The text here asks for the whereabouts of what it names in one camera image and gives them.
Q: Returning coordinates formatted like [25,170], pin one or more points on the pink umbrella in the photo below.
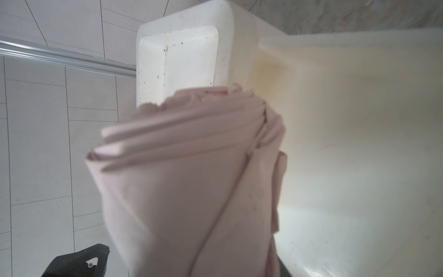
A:
[190,187]

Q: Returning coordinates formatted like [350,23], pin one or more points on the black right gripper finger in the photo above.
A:
[89,262]

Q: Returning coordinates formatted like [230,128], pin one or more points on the white three-drawer cabinet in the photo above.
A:
[211,44]

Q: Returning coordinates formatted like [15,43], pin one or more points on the white top drawer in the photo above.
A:
[363,192]

